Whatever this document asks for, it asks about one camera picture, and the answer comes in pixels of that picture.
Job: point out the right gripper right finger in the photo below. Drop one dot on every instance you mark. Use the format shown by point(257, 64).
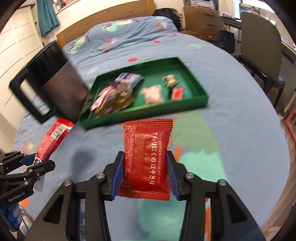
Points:
point(230, 218)

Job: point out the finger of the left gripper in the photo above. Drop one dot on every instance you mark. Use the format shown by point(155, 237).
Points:
point(12, 160)
point(19, 181)

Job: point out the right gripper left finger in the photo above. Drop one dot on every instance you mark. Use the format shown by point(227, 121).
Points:
point(60, 218)

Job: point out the long red white snack pouch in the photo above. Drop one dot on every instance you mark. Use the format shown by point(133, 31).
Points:
point(52, 140)

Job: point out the dark red snack packet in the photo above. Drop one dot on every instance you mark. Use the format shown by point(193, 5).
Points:
point(145, 167)

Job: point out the brown nutritious snack packet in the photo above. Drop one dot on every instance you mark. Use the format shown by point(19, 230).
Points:
point(114, 102)

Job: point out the blue white snack packet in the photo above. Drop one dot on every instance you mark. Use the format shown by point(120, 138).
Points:
point(129, 80)

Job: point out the pink striped snack packet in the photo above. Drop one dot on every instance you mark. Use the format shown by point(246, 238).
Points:
point(153, 95)

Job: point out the beige candy snack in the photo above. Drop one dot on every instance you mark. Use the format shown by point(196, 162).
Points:
point(171, 81)

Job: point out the blue gloved left hand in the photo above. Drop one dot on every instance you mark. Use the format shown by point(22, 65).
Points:
point(12, 217)

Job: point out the dark metallic mug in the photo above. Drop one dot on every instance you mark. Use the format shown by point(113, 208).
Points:
point(55, 81)

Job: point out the white wardrobe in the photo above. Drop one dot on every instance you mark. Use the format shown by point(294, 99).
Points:
point(20, 42)

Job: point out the small red candy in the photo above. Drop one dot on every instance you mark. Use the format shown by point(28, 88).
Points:
point(177, 93)

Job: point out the teal curtain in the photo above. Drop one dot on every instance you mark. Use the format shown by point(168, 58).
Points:
point(46, 17)

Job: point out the green tray box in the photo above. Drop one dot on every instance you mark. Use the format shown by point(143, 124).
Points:
point(153, 72)

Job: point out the black bag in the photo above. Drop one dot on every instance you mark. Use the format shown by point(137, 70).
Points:
point(227, 40)

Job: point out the olive chair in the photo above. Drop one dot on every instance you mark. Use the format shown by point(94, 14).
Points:
point(261, 51)

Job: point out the wooden headboard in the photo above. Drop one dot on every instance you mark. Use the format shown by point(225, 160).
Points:
point(129, 10)

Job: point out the wooden drawer cabinet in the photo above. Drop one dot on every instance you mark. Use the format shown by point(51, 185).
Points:
point(202, 23)

